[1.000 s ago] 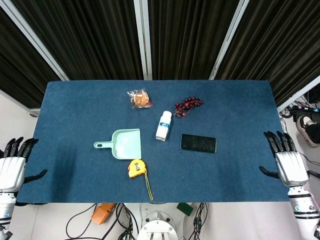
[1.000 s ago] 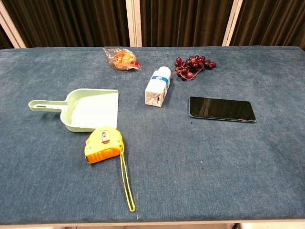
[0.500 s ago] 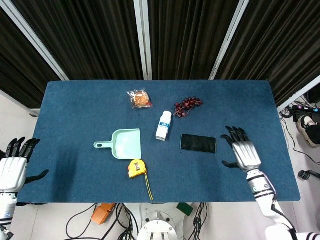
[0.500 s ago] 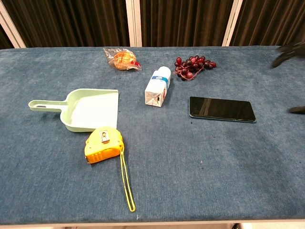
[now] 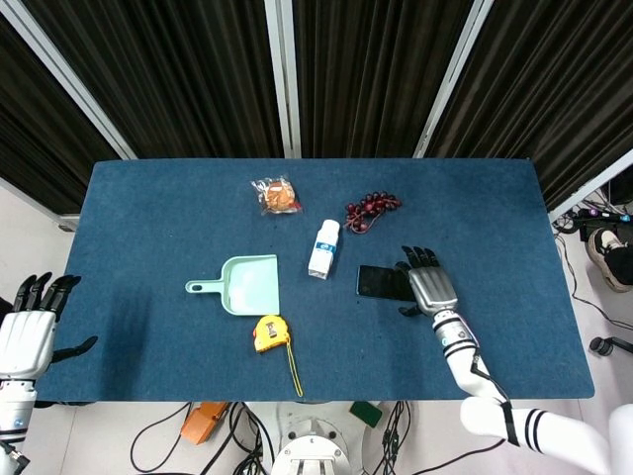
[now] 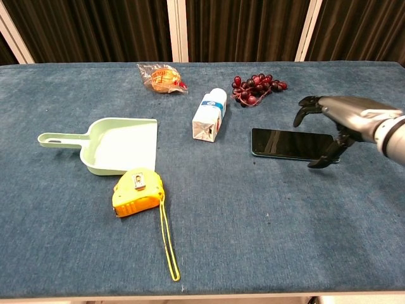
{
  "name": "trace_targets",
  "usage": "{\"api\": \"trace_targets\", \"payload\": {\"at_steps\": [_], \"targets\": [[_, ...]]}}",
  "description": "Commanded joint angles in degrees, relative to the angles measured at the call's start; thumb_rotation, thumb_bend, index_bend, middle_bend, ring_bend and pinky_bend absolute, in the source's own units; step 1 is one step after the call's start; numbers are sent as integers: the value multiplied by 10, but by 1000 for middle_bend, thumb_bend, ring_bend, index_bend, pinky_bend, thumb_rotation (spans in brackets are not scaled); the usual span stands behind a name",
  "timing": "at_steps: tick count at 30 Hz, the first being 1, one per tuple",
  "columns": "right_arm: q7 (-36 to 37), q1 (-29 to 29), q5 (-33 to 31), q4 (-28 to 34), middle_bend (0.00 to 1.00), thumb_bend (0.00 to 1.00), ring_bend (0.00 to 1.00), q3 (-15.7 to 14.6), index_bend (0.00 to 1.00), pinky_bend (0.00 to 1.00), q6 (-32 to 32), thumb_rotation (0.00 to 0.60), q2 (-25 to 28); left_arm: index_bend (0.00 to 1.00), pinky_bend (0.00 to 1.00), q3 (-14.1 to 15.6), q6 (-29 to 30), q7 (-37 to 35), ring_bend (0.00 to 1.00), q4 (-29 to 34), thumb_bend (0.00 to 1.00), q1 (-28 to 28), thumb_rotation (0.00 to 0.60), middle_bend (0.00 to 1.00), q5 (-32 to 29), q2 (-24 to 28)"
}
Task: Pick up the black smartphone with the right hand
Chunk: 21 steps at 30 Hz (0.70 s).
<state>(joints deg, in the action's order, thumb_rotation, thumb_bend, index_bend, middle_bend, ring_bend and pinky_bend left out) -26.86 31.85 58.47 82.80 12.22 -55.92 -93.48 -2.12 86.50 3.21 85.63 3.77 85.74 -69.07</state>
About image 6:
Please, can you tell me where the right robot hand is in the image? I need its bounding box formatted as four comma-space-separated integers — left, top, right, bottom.
293, 95, 404, 169

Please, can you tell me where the black smartphone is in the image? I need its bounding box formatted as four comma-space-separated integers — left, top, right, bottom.
251, 127, 342, 163

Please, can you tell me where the red grape bunch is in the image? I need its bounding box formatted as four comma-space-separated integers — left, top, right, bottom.
231, 73, 289, 108

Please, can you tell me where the white milk carton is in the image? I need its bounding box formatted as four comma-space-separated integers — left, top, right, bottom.
191, 88, 228, 144

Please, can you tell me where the blue table cloth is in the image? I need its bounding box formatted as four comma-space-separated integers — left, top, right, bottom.
0, 61, 405, 299

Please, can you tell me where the wrapped bread in plastic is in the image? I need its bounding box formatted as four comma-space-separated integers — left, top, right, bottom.
136, 63, 189, 95

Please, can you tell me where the yellow tape measure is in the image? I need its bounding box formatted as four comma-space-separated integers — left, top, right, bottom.
111, 167, 181, 282

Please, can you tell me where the mint green dustpan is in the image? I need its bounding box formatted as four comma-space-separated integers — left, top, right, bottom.
37, 117, 158, 176

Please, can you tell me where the dark pleated curtain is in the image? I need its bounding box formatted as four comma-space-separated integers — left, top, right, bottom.
0, 0, 405, 67

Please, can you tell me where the white frame post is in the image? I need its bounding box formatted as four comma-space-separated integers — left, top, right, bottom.
166, 0, 190, 63
0, 0, 35, 65
294, 0, 323, 63

